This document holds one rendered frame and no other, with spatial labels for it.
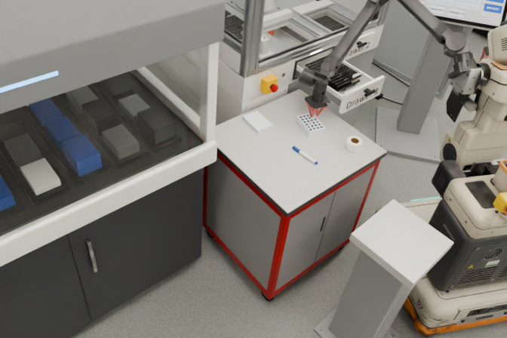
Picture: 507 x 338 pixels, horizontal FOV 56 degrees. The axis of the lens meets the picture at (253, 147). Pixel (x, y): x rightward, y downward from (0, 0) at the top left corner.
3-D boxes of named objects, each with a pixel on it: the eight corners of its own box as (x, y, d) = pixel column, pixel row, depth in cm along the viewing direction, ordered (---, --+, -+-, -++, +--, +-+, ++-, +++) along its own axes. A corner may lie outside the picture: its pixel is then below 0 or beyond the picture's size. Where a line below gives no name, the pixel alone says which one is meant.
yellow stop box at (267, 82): (278, 90, 230) (279, 78, 225) (266, 96, 226) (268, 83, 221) (270, 85, 233) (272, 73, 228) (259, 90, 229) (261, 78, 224)
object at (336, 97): (376, 91, 238) (379, 81, 234) (341, 109, 224) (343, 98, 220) (318, 55, 259) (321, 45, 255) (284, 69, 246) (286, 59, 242)
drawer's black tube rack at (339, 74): (358, 85, 240) (361, 75, 235) (334, 96, 231) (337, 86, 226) (327, 65, 252) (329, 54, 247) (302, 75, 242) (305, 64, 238)
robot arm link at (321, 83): (325, 83, 206) (330, 77, 210) (311, 77, 208) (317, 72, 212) (322, 96, 210) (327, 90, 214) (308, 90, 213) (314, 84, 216)
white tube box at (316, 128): (324, 134, 221) (325, 127, 218) (308, 138, 218) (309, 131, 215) (311, 118, 229) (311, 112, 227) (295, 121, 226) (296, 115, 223)
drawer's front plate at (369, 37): (370, 49, 272) (376, 32, 265) (336, 63, 257) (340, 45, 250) (368, 47, 273) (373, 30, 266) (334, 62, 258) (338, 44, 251)
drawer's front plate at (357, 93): (379, 94, 239) (385, 76, 231) (341, 115, 224) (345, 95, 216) (376, 93, 240) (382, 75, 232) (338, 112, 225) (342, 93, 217)
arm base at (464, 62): (460, 71, 186) (487, 69, 189) (456, 51, 187) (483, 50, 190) (447, 78, 195) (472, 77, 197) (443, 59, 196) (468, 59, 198)
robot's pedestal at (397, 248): (399, 336, 231) (458, 242, 180) (362, 378, 215) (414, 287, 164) (351, 294, 246) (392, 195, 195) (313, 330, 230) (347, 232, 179)
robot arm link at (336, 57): (387, -11, 201) (388, 0, 211) (376, -17, 203) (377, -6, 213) (327, 74, 205) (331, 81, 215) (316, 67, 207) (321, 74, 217)
